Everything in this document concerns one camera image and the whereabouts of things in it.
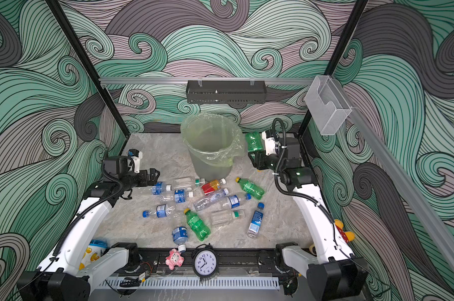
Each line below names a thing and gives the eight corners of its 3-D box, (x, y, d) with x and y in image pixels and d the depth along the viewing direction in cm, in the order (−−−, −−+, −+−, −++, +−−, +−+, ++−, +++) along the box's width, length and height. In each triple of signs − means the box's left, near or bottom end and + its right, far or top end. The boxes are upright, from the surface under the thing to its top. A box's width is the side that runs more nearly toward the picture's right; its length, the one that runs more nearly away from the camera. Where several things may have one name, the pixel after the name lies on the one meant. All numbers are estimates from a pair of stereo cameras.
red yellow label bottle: (205, 197, 93) (205, 192, 89) (202, 189, 96) (201, 184, 92) (227, 187, 97) (227, 182, 93) (223, 180, 100) (223, 175, 96)
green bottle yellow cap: (233, 185, 98) (234, 180, 94) (239, 179, 101) (240, 173, 97) (258, 203, 92) (260, 198, 88) (263, 195, 95) (265, 190, 90)
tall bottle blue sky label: (245, 235, 82) (246, 231, 78) (255, 205, 91) (257, 200, 87) (255, 240, 81) (257, 236, 76) (265, 208, 90) (267, 204, 86)
